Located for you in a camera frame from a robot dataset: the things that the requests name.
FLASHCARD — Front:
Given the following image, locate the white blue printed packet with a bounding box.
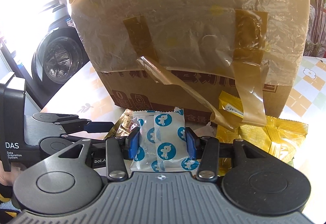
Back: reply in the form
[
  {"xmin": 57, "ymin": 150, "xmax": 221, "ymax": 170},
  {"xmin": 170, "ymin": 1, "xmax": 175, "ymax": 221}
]
[{"xmin": 130, "ymin": 107, "xmax": 199, "ymax": 173}]

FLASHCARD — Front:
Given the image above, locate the small brown candy packet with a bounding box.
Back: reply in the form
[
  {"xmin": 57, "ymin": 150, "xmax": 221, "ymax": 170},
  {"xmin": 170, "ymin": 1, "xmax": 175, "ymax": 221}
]
[{"xmin": 103, "ymin": 109, "xmax": 133, "ymax": 140}]

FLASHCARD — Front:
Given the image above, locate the cardboard box with plastic liner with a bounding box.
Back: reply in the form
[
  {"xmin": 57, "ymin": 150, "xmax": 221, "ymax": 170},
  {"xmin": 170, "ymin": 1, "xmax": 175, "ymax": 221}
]
[{"xmin": 70, "ymin": 0, "xmax": 310, "ymax": 123}]

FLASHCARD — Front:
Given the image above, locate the black front-load washing machine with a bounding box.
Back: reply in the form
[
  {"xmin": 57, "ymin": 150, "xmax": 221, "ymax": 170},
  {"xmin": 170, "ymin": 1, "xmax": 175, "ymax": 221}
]
[{"xmin": 1, "ymin": 0, "xmax": 89, "ymax": 108}]

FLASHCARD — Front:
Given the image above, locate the person's left hand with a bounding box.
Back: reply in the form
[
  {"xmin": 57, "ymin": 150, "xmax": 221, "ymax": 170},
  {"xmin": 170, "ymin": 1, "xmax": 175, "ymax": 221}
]
[{"xmin": 0, "ymin": 161, "xmax": 26, "ymax": 186}]

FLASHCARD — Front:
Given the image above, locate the small yellow packet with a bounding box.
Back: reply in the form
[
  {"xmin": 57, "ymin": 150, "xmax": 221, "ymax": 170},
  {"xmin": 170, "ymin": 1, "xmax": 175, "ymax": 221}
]
[{"xmin": 219, "ymin": 91, "xmax": 244, "ymax": 118}]

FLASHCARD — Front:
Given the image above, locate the large yellow chip bag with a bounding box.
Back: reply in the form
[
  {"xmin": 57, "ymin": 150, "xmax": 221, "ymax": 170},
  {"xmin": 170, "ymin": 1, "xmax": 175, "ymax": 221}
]
[{"xmin": 216, "ymin": 116, "xmax": 308, "ymax": 164}]

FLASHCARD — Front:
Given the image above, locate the checkered floral tablecloth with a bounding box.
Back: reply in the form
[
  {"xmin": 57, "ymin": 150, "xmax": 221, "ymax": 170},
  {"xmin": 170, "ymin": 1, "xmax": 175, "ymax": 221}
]
[{"xmin": 42, "ymin": 56, "xmax": 325, "ymax": 125}]

